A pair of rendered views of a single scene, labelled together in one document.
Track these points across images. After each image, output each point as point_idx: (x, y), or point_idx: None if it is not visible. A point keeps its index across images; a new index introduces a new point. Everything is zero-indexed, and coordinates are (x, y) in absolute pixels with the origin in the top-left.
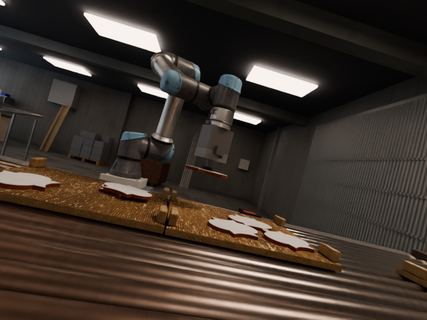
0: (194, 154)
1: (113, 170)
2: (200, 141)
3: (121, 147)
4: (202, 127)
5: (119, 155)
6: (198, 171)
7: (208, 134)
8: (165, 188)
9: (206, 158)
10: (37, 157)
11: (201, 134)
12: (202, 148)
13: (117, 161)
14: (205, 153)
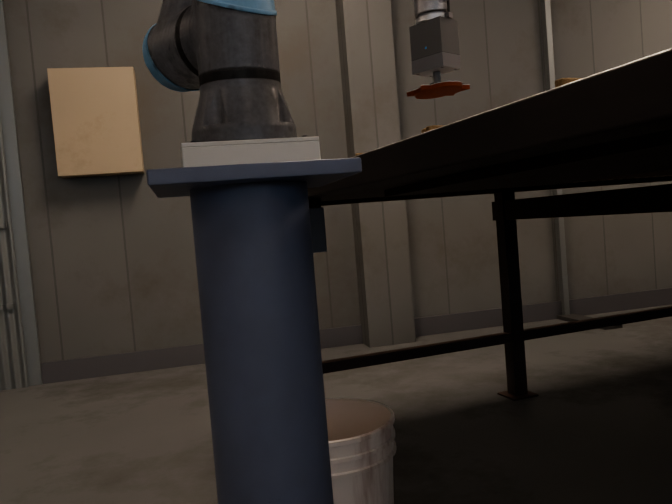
0: (444, 64)
1: (290, 123)
2: (445, 43)
3: (273, 41)
4: (441, 22)
5: (275, 69)
6: (469, 88)
7: (455, 34)
8: (441, 125)
9: (444, 70)
10: (579, 78)
11: (442, 32)
12: (453, 56)
13: (276, 92)
14: (460, 62)
